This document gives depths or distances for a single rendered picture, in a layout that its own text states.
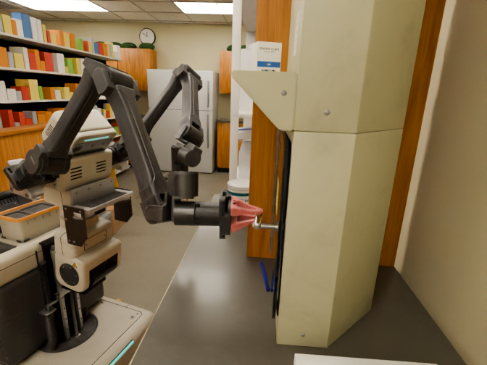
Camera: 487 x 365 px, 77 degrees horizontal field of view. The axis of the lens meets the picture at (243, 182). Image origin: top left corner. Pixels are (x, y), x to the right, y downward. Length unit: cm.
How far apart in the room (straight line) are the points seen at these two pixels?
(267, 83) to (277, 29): 40
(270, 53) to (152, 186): 40
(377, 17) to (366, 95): 12
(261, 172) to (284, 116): 42
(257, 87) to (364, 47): 19
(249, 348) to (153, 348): 21
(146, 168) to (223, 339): 44
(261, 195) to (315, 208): 40
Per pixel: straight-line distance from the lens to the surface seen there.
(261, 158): 95
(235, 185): 131
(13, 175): 124
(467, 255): 89
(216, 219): 70
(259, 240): 104
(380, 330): 88
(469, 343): 93
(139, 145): 81
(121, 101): 87
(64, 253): 147
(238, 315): 83
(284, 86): 56
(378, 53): 62
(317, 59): 57
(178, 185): 71
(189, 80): 131
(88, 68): 98
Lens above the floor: 147
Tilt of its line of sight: 16 degrees down
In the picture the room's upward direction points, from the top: 2 degrees clockwise
